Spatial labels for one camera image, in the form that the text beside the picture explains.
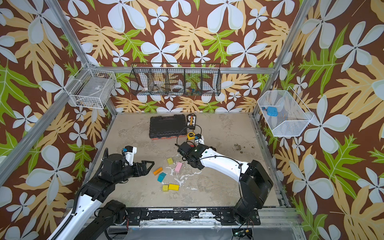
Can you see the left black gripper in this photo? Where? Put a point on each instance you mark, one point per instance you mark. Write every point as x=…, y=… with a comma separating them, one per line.
x=144, y=171

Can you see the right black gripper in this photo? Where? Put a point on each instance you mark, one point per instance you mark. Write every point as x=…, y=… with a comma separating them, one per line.
x=184, y=148

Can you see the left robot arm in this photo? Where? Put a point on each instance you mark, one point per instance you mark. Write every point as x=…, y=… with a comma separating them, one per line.
x=90, y=216

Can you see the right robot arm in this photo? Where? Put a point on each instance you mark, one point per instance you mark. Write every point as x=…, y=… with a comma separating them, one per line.
x=254, y=182

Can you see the orange bar block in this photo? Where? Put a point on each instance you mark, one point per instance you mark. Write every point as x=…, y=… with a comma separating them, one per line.
x=158, y=171

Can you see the light pink block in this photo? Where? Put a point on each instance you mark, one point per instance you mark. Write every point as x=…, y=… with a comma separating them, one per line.
x=178, y=167

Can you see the teal block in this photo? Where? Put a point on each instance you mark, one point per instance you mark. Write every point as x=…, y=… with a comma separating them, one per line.
x=161, y=177

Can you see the lime cube block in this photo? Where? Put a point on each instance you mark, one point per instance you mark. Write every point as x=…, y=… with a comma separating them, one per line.
x=170, y=161

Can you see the yellow rectangular block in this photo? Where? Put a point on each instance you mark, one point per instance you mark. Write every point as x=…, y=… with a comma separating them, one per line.
x=173, y=187

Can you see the yellow tape measure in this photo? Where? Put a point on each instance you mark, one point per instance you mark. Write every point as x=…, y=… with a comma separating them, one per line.
x=191, y=136

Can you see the small black bit holder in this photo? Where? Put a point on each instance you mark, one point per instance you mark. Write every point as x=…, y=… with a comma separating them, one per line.
x=191, y=121

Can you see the black tool case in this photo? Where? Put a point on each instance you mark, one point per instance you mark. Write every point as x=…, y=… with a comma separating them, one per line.
x=167, y=127

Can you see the blue object in basket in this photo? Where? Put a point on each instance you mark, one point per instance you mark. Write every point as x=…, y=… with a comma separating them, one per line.
x=270, y=111

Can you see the white mesh basket right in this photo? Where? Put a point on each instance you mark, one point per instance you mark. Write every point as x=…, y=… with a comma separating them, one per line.
x=294, y=116

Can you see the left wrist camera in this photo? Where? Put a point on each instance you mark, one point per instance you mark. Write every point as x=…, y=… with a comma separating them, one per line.
x=129, y=153

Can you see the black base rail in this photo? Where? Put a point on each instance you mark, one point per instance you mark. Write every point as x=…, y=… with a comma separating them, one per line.
x=224, y=216

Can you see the black wire basket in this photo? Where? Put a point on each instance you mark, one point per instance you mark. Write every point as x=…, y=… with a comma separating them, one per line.
x=178, y=79

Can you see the white wire basket left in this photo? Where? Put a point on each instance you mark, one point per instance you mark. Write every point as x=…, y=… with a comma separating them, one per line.
x=91, y=88

